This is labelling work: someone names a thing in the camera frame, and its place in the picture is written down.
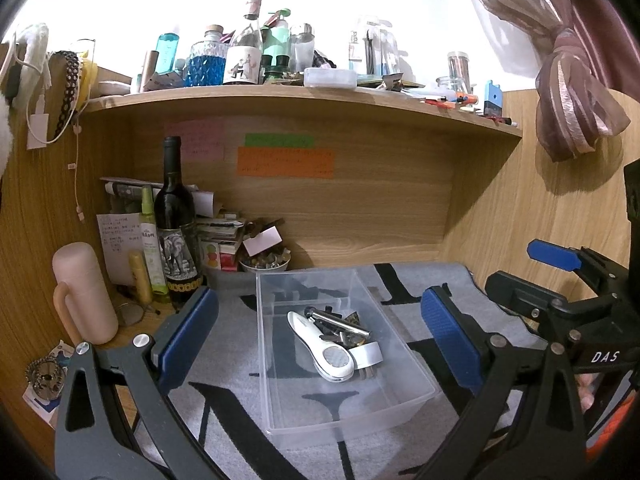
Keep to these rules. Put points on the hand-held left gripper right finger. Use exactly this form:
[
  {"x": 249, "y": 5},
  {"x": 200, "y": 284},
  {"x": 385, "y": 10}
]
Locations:
[{"x": 450, "y": 340}]

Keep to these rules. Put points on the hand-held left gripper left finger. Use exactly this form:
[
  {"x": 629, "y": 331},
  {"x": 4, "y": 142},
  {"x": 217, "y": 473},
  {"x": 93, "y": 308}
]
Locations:
[{"x": 185, "y": 340}]

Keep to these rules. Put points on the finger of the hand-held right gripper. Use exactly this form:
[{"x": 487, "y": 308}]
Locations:
[
  {"x": 552, "y": 254},
  {"x": 515, "y": 292}
]

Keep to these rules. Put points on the white plug adapter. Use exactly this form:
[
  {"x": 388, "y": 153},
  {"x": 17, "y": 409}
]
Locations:
[{"x": 368, "y": 355}]

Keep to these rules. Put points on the silver metal cylinder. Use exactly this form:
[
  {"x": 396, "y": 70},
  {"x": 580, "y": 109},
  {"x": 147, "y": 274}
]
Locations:
[{"x": 335, "y": 320}]

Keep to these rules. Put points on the white handheld device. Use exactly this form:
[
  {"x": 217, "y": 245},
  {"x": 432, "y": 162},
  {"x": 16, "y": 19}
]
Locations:
[{"x": 330, "y": 360}]

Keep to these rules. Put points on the clear plastic box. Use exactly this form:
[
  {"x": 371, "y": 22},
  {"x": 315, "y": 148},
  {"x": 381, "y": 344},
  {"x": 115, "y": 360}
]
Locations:
[{"x": 350, "y": 410}]

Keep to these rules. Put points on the grey black printed mat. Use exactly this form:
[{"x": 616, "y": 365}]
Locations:
[{"x": 225, "y": 360}]

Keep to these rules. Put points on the thin rimmed glasses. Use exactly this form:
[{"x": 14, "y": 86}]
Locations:
[{"x": 131, "y": 314}]

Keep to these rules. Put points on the yellow tube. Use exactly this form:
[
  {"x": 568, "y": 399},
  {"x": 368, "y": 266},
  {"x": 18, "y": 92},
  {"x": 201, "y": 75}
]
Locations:
[{"x": 139, "y": 280}]

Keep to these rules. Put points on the green spray bottle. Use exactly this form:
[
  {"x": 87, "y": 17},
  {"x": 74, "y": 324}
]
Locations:
[{"x": 152, "y": 260}]

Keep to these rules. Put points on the stack of small boxes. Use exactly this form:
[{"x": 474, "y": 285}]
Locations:
[{"x": 220, "y": 255}]

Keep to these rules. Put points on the orange cloth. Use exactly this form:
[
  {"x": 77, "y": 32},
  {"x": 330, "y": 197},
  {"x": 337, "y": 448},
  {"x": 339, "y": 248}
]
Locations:
[{"x": 620, "y": 425}]

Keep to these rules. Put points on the bowl of small things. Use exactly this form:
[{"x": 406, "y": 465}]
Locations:
[{"x": 265, "y": 263}]

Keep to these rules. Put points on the dark wine bottle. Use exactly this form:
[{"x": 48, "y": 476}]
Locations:
[{"x": 175, "y": 220}]

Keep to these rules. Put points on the white handwritten paper note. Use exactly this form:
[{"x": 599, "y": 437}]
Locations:
[{"x": 115, "y": 240}]

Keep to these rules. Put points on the pale pink paper card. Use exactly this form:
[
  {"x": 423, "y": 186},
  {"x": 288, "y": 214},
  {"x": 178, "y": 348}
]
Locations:
[{"x": 262, "y": 241}]

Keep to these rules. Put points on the metal gear on card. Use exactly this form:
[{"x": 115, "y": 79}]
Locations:
[{"x": 46, "y": 376}]

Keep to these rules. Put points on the rolled printed paper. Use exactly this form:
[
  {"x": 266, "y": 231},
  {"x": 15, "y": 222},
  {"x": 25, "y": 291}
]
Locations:
[{"x": 127, "y": 193}]

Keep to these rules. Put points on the blue pencil sharpener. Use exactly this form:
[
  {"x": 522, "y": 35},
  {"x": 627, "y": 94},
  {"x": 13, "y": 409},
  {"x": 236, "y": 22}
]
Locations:
[{"x": 492, "y": 96}]

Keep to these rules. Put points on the mauve striped curtain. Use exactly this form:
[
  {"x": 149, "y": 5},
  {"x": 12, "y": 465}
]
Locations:
[{"x": 565, "y": 85}]

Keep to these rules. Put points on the orange marker pen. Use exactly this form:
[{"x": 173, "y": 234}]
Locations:
[{"x": 441, "y": 103}]

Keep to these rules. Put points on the small glass jar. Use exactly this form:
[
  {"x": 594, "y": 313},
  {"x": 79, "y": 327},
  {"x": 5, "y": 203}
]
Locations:
[{"x": 446, "y": 86}]

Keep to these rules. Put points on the pink sticky note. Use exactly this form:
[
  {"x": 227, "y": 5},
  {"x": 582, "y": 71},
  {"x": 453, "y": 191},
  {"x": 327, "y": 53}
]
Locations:
[{"x": 195, "y": 139}]

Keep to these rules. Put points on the orange sticky note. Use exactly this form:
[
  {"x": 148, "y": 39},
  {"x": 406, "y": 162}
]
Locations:
[{"x": 285, "y": 163}]

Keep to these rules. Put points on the tall glass jar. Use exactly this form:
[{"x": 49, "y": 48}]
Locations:
[{"x": 459, "y": 70}]

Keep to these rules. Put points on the green sticky note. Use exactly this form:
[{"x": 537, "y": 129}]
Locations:
[{"x": 280, "y": 140}]

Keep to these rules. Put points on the wooden shelf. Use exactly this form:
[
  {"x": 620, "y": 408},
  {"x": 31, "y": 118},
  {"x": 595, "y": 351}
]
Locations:
[{"x": 300, "y": 98}]

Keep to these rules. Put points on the cardboard tube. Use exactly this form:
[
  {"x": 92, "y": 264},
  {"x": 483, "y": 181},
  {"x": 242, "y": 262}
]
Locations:
[{"x": 148, "y": 72}]

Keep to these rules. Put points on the blue faceted glass bottle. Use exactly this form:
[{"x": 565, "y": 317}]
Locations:
[{"x": 205, "y": 67}]

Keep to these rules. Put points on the toothbrush blister pack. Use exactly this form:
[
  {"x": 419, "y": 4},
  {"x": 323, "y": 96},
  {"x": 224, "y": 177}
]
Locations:
[{"x": 372, "y": 45}]

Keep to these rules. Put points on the clear bottle with picture label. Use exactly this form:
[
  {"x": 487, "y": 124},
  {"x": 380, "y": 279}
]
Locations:
[{"x": 242, "y": 65}]

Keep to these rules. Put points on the white oval container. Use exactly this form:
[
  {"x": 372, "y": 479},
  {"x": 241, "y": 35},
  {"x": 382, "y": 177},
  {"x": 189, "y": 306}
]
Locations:
[{"x": 330, "y": 78}]

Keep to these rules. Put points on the black lace yellow headband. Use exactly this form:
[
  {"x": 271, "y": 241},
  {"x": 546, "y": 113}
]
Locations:
[{"x": 70, "y": 80}]

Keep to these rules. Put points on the teal plastic bottle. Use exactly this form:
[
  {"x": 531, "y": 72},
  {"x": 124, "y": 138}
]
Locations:
[{"x": 167, "y": 53}]

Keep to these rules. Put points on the clear plastic bottle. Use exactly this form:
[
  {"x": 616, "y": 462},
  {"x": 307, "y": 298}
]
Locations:
[{"x": 301, "y": 50}]

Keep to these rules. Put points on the mint green bottle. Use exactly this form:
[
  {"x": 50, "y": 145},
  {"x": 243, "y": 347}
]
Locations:
[{"x": 275, "y": 40}]

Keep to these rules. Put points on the white plush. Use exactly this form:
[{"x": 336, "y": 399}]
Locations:
[{"x": 35, "y": 45}]

